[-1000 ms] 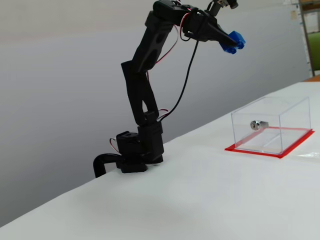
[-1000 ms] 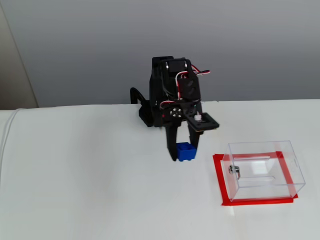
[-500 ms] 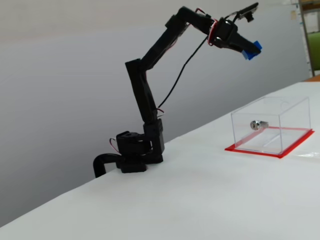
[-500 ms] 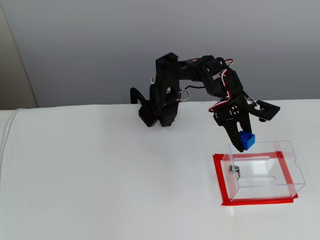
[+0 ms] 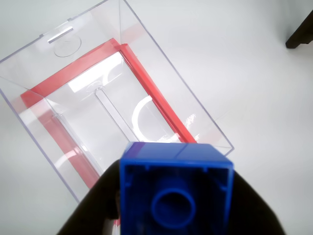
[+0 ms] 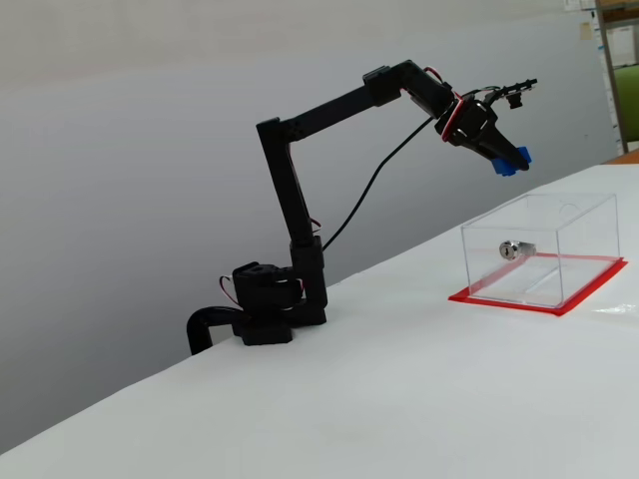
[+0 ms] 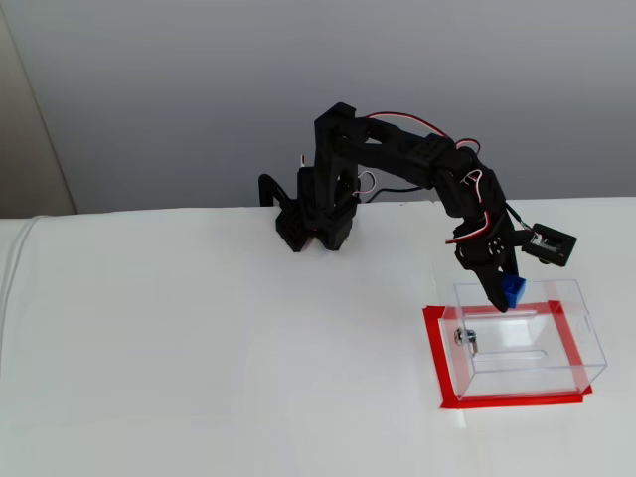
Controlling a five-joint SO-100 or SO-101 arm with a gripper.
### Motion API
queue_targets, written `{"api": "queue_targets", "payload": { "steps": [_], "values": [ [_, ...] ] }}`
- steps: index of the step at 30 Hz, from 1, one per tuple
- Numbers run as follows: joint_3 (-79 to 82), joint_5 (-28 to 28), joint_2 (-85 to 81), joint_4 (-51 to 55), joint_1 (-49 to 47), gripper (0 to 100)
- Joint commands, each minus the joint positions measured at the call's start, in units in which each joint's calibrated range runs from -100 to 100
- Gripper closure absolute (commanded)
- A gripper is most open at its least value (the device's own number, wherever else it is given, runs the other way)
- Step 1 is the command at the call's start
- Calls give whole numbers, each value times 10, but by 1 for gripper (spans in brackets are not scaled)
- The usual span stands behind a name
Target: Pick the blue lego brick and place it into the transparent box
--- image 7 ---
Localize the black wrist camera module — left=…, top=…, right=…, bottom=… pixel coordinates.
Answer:
left=518, top=222, right=579, bottom=267

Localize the thin black cable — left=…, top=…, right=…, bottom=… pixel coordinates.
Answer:
left=366, top=186, right=429, bottom=206

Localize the red white black servo cable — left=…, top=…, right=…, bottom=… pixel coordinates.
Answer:
left=453, top=137, right=487, bottom=203
left=364, top=110, right=452, bottom=142
left=443, top=207, right=504, bottom=245

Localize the black table clamp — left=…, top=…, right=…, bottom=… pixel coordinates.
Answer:
left=257, top=172, right=290, bottom=209

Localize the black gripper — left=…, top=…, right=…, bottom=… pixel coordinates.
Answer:
left=452, top=217, right=524, bottom=315

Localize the red tape strip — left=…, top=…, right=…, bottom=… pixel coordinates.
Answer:
left=548, top=301, right=595, bottom=398
left=423, top=301, right=563, bottom=320
left=421, top=305, right=459, bottom=409
left=438, top=392, right=584, bottom=410

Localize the transparent plastic box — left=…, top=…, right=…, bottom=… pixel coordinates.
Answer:
left=443, top=278, right=609, bottom=401

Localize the silver metal box lock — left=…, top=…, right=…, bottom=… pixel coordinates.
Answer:
left=453, top=328, right=481, bottom=357

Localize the blue lego brick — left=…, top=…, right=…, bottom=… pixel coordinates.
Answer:
left=500, top=274, right=529, bottom=310

